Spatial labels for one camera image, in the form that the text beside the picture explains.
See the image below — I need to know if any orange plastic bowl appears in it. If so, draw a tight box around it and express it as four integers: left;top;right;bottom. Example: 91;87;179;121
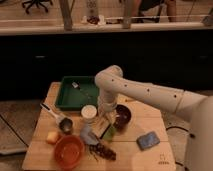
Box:
53;135;85;171

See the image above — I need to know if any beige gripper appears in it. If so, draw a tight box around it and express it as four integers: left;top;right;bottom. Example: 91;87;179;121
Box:
91;115;114;138

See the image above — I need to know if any yellow eraser block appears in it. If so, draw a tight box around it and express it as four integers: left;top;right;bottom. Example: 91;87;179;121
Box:
46;131;60;144

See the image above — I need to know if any green plastic tray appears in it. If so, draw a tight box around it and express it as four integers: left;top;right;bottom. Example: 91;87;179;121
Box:
55;76;99;111

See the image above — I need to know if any white plastic cup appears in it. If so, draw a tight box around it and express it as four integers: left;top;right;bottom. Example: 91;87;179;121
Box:
81;105;97;123

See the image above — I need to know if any dark purple bowl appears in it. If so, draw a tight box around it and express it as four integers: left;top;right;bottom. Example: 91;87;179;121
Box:
114;104;131;130

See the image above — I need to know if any wooden post left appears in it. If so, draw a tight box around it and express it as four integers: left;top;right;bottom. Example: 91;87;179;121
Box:
59;0;72;31

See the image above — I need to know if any wooden post right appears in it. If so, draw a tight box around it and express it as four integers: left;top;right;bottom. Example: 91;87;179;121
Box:
122;0;133;29

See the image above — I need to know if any green object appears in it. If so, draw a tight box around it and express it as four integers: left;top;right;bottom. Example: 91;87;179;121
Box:
102;126;116;141

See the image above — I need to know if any seated person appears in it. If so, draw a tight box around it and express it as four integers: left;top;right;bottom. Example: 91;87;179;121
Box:
129;0;178;24

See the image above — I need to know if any metal measuring scoop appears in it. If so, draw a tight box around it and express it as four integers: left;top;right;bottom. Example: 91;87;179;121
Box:
40;103;73;134

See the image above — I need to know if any office chair base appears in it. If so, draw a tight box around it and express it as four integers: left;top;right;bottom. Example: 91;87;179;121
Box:
22;0;53;14

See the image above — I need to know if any dark pine cone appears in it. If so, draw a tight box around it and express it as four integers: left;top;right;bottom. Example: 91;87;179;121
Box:
89;143;116;161

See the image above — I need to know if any metal utensil in tray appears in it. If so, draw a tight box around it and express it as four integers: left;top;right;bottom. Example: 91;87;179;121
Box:
71;82;93;99

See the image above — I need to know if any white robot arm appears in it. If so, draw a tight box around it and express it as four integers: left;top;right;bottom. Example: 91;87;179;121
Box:
94;65;213;171

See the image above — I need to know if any blue sponge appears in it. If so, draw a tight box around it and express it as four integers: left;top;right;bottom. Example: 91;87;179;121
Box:
136;131;160;150

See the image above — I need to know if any wooden post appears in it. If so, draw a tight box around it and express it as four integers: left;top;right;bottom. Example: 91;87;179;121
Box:
59;0;72;31
122;0;133;29

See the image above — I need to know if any grey cloth piece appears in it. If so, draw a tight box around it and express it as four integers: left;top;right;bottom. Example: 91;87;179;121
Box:
80;125;99;145

